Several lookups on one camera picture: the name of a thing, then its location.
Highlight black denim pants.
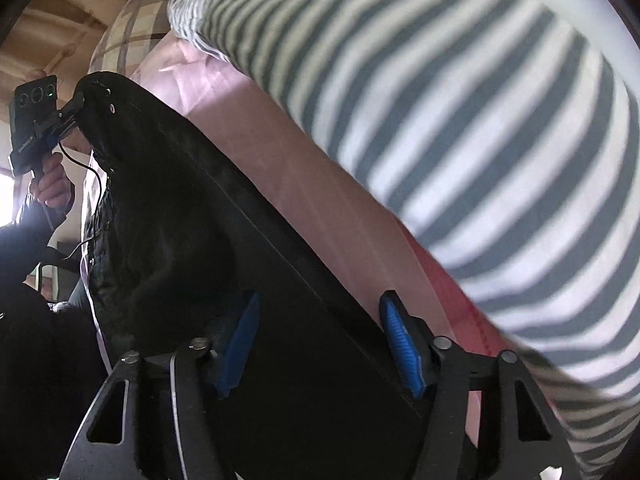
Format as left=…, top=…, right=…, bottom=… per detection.
left=76, top=73, right=423, bottom=479

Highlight left forearm dark sleeve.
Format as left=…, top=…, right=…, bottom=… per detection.
left=0, top=195, right=75, bottom=289

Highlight person's left hand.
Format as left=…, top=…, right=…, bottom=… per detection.
left=29, top=153, right=75, bottom=212

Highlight beige patterned curtain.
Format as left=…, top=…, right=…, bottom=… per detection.
left=1, top=0, right=128, bottom=122

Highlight plaid beige pillow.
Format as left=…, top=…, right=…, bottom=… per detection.
left=88, top=0, right=170, bottom=77

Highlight pink purple checked bedsheet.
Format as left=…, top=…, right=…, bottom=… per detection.
left=125, top=38, right=509, bottom=356

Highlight grey white striped duvet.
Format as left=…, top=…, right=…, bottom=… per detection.
left=168, top=0, right=639, bottom=479

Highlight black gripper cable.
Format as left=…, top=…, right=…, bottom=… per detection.
left=55, top=140, right=106, bottom=261

